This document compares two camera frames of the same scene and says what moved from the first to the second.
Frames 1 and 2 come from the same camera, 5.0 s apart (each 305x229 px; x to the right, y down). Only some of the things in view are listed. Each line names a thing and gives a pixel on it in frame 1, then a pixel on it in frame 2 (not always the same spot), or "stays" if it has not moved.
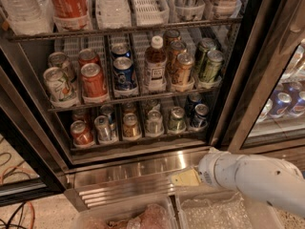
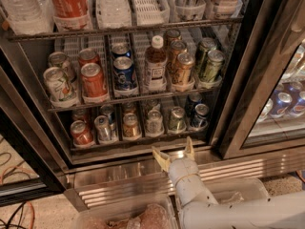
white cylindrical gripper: [208, 171] to [180, 168]
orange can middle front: [185, 65] stays
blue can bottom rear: [193, 98] stays
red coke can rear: [88, 55] stays
